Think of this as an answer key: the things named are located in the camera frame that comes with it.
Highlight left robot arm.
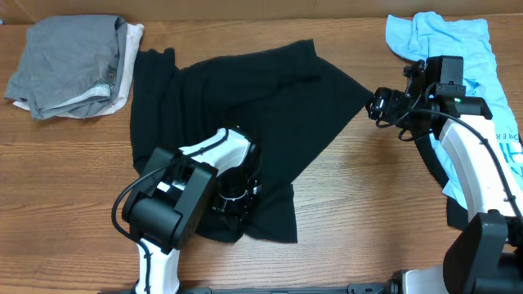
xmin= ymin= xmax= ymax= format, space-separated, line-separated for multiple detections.
xmin=113 ymin=128 xmax=261 ymax=293

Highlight folded grey shorts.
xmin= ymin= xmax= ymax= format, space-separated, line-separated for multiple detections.
xmin=4 ymin=15 xmax=128 ymax=121

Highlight light blue t-shirt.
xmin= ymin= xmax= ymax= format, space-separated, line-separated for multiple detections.
xmin=385 ymin=11 xmax=522 ymax=185

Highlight folded white garment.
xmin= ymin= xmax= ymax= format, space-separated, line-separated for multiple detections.
xmin=12 ymin=23 xmax=145 ymax=120

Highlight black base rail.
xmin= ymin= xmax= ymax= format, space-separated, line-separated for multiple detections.
xmin=97 ymin=281 xmax=397 ymax=294

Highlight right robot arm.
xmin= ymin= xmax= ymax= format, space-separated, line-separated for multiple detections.
xmin=365 ymin=56 xmax=522 ymax=293

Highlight black t-shirt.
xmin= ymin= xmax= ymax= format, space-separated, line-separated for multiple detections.
xmin=130 ymin=40 xmax=373 ymax=243

